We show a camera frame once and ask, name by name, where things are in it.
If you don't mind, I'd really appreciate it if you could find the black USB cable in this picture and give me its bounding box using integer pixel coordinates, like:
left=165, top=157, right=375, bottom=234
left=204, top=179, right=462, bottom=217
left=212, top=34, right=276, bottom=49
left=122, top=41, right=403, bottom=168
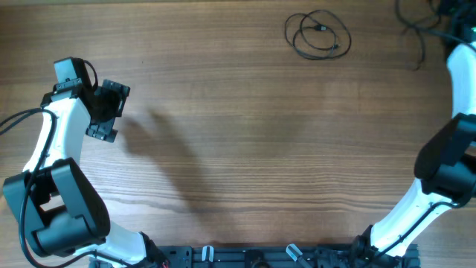
left=283, top=9, right=353, bottom=61
left=393, top=0, right=453, bottom=71

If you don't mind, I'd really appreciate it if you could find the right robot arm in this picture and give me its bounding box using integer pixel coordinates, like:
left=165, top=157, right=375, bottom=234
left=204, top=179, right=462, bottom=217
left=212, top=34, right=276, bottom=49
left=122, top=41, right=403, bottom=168
left=347, top=1, right=475, bottom=267

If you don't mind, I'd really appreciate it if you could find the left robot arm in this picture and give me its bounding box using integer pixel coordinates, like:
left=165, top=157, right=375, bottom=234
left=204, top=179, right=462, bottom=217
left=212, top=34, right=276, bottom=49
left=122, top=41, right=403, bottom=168
left=1, top=57, right=170, bottom=267

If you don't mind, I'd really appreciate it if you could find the left black camera cable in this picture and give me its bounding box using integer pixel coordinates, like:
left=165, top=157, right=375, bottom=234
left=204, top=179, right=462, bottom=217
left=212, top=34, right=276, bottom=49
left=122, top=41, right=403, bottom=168
left=0, top=107, right=149, bottom=268

